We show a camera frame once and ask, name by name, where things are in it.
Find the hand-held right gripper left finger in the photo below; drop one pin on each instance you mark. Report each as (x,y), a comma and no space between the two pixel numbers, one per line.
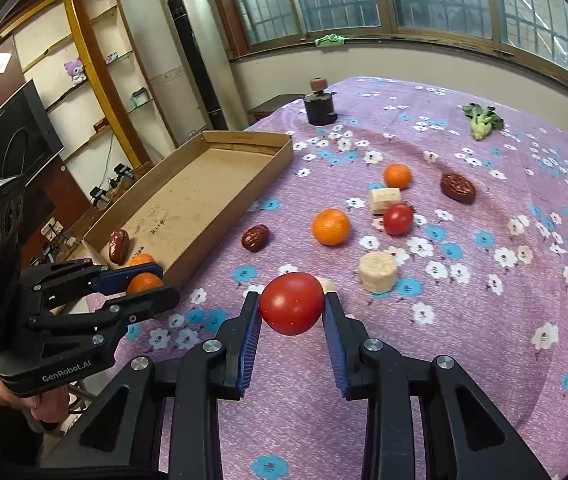
(251,340)

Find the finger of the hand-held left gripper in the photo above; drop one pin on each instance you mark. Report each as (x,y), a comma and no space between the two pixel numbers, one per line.
(148,302)
(123,277)

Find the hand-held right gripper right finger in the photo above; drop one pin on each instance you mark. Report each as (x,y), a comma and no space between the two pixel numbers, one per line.
(336,345)

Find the large red tomato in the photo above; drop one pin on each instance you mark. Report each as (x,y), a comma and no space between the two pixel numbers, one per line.
(291,303)

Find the cardboard box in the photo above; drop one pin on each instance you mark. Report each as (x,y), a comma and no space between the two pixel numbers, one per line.
(188,195)

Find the small red tomato with stem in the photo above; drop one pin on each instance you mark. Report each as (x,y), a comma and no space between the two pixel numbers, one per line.
(398,218)

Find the large wrinkled red date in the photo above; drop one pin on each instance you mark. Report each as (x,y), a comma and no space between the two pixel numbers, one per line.
(458,187)

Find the person's left hand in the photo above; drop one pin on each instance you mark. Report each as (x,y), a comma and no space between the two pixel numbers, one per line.
(48,407)

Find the low wooden cabinet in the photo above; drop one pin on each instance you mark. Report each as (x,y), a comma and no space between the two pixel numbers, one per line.
(91,212)

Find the black charging device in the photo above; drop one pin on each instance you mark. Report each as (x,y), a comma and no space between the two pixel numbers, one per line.
(99,196)
(123,171)

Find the black television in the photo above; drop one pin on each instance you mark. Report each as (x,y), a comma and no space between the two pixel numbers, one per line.
(8,135)

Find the small orange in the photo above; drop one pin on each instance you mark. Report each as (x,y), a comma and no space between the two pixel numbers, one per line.
(397,176)

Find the small green white box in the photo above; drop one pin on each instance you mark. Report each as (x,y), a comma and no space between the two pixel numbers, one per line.
(139,96)

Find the purple plush toy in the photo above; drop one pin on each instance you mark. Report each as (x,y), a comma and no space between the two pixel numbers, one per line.
(74,69)

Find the yellow framed display shelf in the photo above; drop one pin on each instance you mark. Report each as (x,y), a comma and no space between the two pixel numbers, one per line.
(91,70)

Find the dark wooden stool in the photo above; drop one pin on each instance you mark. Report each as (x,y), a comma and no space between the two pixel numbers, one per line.
(271,107)

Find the gold tower air conditioner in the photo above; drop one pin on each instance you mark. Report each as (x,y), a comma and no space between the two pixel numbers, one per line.
(198,55)

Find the black cylindrical device brown knob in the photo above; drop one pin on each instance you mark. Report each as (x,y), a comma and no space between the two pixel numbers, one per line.
(320,107)

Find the green leafy vegetable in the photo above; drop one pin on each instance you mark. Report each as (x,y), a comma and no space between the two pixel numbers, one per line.
(481,119)

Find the green cloth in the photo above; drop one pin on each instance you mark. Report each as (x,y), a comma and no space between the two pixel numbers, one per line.
(330,40)

